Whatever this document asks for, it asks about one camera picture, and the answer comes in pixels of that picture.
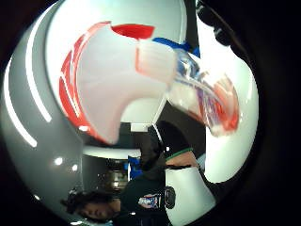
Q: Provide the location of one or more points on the red and white plastic container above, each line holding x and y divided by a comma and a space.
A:
109, 81

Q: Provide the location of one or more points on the the person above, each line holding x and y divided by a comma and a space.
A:
141, 194

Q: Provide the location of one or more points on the dark background shelf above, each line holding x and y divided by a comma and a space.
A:
114, 175

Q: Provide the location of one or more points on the clear plastic bottle blue cap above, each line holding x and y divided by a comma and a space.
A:
203, 94

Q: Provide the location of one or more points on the black oval device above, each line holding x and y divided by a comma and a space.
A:
170, 197

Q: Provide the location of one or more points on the blue chair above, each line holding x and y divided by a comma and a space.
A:
134, 168

